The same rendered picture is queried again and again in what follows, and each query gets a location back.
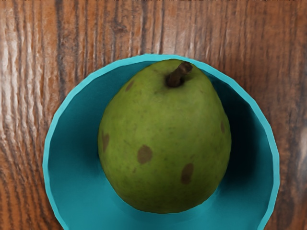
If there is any green pear with brown spots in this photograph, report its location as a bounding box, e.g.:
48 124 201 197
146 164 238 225
97 59 233 214

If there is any teal bowl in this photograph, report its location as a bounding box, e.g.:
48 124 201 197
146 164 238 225
42 53 281 230

